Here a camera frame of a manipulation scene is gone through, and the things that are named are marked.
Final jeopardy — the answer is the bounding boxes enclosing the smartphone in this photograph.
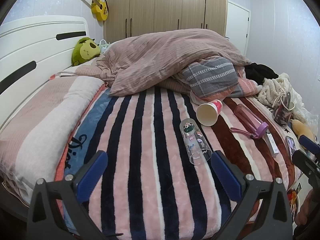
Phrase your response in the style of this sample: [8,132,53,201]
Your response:
[285,136,297,157]

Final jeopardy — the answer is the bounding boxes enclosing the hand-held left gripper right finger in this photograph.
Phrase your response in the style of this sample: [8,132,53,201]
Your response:
[210,150,293,240]

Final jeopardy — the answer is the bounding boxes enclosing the long white box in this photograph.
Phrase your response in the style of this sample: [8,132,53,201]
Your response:
[265,132,280,157]

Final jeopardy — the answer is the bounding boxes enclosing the pink and white pillow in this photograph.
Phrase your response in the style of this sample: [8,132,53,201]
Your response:
[0,76,106,202]

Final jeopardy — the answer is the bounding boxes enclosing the green plush toy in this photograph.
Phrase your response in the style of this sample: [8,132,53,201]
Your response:
[71,37,101,67]

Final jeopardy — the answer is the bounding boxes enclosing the grey patterned pillow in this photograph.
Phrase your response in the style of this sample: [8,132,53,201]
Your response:
[175,56,263,106]

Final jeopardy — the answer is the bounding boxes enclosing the dark printed mug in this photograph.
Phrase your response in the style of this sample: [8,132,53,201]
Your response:
[272,92,296,127]

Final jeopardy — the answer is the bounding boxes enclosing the striped pink and navy blanket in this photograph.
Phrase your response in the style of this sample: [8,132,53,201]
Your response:
[54,85,300,240]

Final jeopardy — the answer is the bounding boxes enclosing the pink striped duvet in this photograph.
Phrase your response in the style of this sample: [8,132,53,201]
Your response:
[96,28,252,97]

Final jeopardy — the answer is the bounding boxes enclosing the white and pink paper cup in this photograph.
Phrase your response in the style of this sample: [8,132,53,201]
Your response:
[196,99,223,127]

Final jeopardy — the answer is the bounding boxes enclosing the white and green bag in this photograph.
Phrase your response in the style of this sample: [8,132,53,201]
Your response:
[98,39,112,54]

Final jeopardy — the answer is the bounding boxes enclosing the pink bottle with purple lid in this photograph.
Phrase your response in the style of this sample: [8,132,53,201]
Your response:
[230,104,269,140]

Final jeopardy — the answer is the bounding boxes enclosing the person's right hand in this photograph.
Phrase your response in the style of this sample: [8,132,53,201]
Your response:
[296,189,318,227]

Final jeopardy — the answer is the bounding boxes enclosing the cream fleece garment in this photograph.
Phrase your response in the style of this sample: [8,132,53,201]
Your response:
[257,73,292,108]

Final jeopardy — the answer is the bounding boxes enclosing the white bed headboard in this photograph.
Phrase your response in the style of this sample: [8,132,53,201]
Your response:
[0,15,89,130]

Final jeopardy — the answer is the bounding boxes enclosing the wooden wardrobe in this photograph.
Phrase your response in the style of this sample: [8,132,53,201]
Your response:
[103,0,228,43]

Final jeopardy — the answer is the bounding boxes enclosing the black garment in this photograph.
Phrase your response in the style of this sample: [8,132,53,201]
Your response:
[244,63,279,85]

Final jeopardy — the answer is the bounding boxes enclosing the yellow plush toy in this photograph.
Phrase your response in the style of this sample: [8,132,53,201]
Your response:
[291,119,316,142]

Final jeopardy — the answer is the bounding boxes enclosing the yellow ukulele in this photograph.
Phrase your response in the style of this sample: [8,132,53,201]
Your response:
[76,0,109,22]

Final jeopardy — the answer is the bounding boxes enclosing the white door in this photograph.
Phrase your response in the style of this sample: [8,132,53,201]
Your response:
[225,1,251,55]

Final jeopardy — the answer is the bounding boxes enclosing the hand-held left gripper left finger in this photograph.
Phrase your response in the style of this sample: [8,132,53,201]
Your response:
[26,150,109,240]

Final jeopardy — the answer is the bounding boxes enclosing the clear glass cup with stickers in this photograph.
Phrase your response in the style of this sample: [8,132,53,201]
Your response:
[180,118,213,165]

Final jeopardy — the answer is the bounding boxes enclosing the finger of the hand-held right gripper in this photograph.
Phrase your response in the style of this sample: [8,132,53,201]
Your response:
[292,150,320,188]
[299,135,320,156]

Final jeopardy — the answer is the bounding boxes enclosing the clear plastic bag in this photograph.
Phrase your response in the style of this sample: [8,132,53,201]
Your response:
[290,90,319,128]

